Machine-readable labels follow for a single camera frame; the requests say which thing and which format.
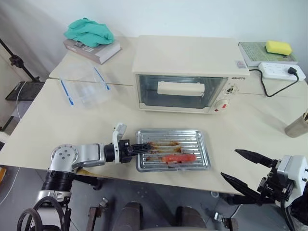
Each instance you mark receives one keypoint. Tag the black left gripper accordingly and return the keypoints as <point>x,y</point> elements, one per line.
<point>124,151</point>

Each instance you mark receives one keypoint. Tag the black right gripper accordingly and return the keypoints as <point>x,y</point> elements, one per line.
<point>274,187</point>

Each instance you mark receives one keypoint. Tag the ribbed metal baking tray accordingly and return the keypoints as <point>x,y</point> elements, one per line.
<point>190,144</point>

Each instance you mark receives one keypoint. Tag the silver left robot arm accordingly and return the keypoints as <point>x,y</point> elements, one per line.
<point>86,154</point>

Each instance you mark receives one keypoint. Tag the red sausage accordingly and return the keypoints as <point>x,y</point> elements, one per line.
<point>179,158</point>

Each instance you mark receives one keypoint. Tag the cream toaster oven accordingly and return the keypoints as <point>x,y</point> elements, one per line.
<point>183,55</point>

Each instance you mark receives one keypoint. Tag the dark rounded shape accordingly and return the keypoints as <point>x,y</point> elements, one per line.
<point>132,216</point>
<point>191,219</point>

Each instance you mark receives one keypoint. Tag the cream red timer knob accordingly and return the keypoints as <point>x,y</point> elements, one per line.
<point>222,105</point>

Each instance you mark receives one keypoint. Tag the clear container with blue clips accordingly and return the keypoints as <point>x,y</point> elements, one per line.
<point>84,89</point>

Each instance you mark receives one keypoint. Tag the thick grey book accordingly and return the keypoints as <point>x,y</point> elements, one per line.
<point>101,54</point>

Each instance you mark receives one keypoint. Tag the white power strip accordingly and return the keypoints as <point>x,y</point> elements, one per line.
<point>274,71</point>

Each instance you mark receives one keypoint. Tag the green cover book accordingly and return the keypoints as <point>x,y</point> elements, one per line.
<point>252,51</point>

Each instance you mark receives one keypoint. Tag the yellow sponge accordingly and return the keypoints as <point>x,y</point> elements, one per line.
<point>278,47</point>

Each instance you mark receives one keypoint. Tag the green cloth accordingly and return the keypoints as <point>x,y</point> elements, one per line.
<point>89,32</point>

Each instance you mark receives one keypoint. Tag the orange box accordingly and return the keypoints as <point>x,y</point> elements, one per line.
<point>2,175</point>

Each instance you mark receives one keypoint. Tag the black stand pole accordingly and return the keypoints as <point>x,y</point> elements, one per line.
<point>16,60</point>

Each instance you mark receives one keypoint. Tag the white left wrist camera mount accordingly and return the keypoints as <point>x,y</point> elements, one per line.
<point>118,131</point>

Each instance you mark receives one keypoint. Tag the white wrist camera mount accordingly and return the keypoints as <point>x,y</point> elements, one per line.
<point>293,168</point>
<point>118,131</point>

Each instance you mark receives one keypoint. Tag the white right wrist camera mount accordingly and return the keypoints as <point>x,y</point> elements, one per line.
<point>293,168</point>

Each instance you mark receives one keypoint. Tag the black stand base plate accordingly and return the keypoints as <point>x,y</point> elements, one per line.
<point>25,91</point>

